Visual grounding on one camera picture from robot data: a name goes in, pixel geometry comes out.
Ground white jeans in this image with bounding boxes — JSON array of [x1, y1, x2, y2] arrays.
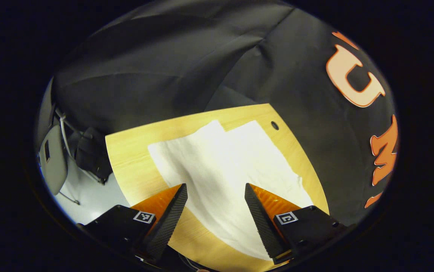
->
[[148, 120, 314, 261]]

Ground grey chair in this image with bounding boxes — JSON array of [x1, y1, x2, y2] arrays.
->
[[37, 79, 81, 206]]

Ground black backdrop cloth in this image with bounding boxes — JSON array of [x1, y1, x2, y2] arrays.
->
[[51, 0, 400, 227]]

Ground black bag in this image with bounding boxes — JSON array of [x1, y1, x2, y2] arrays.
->
[[74, 127, 113, 185]]

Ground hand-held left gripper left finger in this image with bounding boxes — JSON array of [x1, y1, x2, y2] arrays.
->
[[76, 183, 188, 265]]

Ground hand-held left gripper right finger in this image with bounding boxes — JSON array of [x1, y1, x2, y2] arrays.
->
[[244, 183, 356, 265]]

